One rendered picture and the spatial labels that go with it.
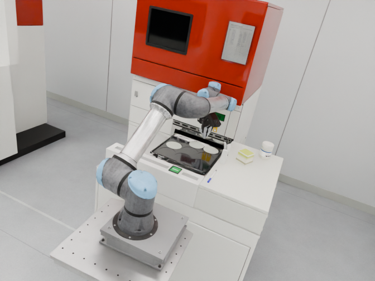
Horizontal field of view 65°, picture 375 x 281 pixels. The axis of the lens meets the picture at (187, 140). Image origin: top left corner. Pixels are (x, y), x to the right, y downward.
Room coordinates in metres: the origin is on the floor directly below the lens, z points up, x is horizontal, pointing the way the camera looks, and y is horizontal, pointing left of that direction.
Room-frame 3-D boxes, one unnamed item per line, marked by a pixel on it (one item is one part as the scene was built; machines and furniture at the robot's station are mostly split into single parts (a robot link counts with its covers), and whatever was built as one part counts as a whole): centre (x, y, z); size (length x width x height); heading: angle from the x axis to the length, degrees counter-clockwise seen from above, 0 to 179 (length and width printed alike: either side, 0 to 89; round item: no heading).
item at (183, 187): (1.33, 0.15, 0.89); 0.55 x 0.09 x 0.14; 71
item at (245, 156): (1.53, -0.35, 1.00); 0.07 x 0.07 x 0.07; 47
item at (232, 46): (2.23, -0.02, 1.52); 0.81 x 0.75 x 0.59; 71
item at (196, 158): (1.66, -0.03, 0.90); 0.34 x 0.34 x 0.01; 71
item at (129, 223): (0.94, 0.14, 0.94); 0.15 x 0.15 x 0.10
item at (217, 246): (1.53, -0.07, 0.41); 0.97 x 0.64 x 0.82; 71
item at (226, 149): (1.48, -0.22, 1.03); 0.06 x 0.04 x 0.13; 161
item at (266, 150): (1.64, -0.49, 1.01); 0.07 x 0.07 x 0.10
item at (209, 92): (1.62, -0.07, 1.29); 0.11 x 0.11 x 0.08; 64
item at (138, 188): (0.94, 0.15, 1.05); 0.13 x 0.12 x 0.14; 64
